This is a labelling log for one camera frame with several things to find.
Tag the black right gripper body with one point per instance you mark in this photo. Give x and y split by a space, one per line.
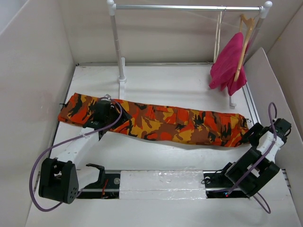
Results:
253 138

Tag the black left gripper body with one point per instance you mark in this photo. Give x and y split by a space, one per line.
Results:
113 114

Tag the orange camouflage trousers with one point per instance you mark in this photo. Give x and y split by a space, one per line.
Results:
164 123

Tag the white plastic hanger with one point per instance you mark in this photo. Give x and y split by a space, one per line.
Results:
217 37

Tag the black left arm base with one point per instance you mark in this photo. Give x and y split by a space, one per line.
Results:
95 182

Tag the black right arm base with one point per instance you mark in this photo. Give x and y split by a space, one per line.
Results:
217 184

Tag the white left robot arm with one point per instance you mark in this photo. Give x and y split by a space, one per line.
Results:
64 176

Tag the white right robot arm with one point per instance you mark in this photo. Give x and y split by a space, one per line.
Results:
257 166

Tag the wooden hanger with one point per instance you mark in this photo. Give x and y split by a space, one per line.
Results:
249 23

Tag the pink garment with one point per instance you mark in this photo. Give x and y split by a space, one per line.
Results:
224 69

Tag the white metal clothes rack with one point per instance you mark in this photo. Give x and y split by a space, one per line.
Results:
113 7

